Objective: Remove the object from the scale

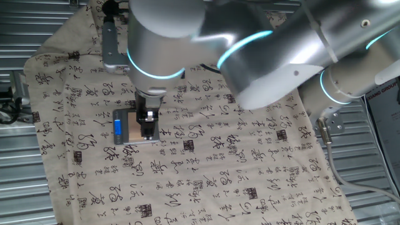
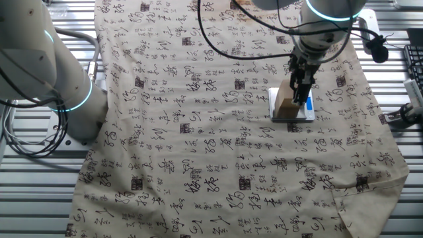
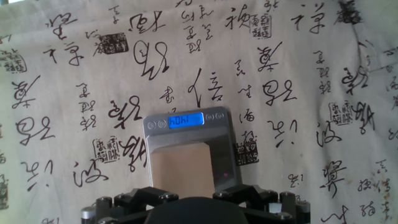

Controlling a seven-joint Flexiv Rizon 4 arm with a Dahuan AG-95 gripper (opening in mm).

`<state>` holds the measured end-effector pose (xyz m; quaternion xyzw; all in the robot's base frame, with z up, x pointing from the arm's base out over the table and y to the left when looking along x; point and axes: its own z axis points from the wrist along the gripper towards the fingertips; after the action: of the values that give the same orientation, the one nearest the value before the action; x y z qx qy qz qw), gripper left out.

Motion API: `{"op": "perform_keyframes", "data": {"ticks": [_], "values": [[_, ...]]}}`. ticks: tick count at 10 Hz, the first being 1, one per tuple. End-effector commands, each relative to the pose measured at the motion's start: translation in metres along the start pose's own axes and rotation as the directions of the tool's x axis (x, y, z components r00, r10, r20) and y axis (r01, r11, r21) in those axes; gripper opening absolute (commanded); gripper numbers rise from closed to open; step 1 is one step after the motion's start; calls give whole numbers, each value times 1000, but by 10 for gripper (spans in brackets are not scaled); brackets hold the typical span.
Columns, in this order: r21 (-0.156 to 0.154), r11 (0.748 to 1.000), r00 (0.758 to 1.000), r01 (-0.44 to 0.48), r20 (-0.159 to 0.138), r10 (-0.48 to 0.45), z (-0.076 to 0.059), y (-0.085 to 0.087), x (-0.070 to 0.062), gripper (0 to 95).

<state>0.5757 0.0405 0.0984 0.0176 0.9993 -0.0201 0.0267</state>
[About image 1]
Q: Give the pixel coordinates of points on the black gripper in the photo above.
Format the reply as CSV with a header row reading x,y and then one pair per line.
x,y
147,107

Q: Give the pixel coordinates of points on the tan wooden block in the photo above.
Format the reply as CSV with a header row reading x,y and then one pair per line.
x,y
133,128

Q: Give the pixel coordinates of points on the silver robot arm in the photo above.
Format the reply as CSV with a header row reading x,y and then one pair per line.
x,y
250,56

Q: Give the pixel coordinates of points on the silver digital pocket scale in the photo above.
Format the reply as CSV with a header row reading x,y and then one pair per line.
x,y
120,125

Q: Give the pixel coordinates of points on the beige calligraphy print cloth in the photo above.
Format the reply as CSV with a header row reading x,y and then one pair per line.
x,y
218,162

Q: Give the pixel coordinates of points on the white printed box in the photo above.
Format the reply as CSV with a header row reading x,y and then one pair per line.
x,y
382,125

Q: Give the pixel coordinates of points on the wrist camera on grey bracket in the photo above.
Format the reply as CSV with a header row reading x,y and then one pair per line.
x,y
111,47

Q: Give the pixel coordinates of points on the silver exterior camera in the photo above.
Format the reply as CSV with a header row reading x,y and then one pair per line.
x,y
21,87

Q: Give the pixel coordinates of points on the black camera clamp mount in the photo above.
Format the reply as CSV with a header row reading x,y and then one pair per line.
x,y
9,112

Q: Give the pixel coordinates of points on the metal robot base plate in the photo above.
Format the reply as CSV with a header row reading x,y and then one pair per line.
x,y
336,122

